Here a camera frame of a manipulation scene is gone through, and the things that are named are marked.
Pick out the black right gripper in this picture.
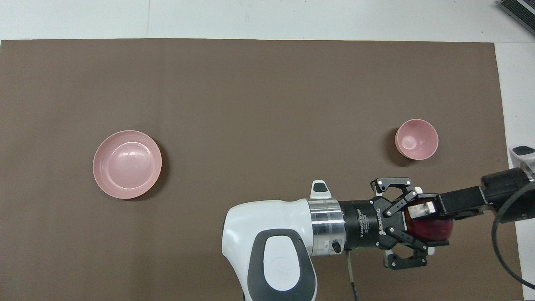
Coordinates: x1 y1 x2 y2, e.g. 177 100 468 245
407 167 535 224

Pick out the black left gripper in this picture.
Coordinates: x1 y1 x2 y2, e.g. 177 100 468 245
339 177 450 270

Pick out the dark red apple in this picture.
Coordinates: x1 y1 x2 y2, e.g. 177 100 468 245
403 201 454 243

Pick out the pink bowl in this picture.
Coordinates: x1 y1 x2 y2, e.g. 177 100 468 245
395 119 439 161

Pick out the pink plate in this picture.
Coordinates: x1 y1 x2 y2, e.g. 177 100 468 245
92 130 163 200

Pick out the dark grey slatted device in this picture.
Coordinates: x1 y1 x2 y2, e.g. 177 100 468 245
497 0 535 36

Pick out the brown table mat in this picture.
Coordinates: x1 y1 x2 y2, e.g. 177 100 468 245
0 38 525 301

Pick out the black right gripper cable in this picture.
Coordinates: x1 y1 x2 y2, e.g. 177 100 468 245
491 182 535 290

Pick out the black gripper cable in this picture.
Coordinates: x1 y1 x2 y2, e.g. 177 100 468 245
491 182 535 290
345 250 360 301

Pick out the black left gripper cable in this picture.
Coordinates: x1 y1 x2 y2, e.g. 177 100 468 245
345 250 360 301

